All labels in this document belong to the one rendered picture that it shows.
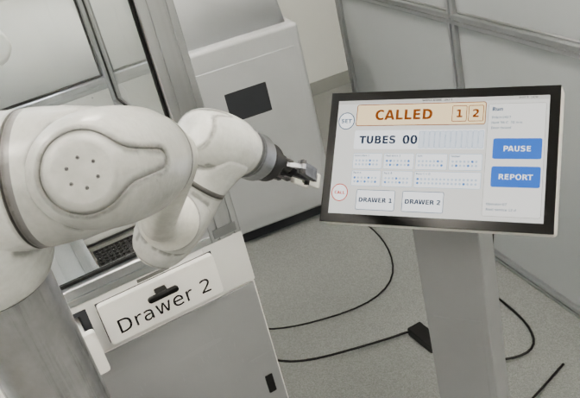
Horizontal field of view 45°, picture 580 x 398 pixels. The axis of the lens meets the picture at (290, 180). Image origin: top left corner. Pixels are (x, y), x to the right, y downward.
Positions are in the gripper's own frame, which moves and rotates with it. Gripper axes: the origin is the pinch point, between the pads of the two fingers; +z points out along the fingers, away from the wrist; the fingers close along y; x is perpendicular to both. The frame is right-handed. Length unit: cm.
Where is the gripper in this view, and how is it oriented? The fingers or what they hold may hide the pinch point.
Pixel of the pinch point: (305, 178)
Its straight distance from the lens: 148.3
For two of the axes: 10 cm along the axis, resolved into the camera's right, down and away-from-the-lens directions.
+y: -8.8, -0.2, 4.7
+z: 4.6, 1.8, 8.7
